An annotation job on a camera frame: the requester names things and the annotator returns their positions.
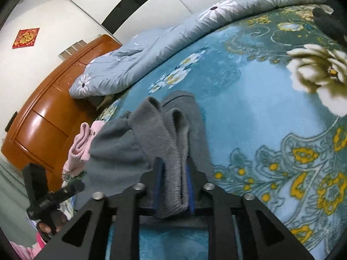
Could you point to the teal floral bed blanket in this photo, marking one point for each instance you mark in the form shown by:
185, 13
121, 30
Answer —
272, 94

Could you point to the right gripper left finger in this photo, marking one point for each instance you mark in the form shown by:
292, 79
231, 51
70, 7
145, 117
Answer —
109, 226

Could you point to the pink fleece garment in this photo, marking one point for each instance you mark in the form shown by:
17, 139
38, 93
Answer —
78, 154

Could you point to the wooden bed frame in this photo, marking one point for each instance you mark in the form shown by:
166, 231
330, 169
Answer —
44, 129

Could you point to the black fleece garment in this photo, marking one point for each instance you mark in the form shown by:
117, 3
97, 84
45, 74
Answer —
329, 25

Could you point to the grey knit sweater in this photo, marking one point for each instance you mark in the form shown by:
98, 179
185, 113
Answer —
171, 129

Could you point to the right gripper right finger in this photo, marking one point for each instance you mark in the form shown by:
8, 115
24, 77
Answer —
239, 226

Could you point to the grey-blue floral duvet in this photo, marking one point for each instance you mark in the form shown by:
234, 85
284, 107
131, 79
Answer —
115, 71

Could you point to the person's left hand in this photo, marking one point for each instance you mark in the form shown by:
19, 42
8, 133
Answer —
48, 227

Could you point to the red fu wall decoration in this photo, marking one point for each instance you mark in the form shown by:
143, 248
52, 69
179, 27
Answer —
25, 38

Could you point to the pale green curtain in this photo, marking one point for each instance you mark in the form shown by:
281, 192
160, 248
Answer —
14, 203

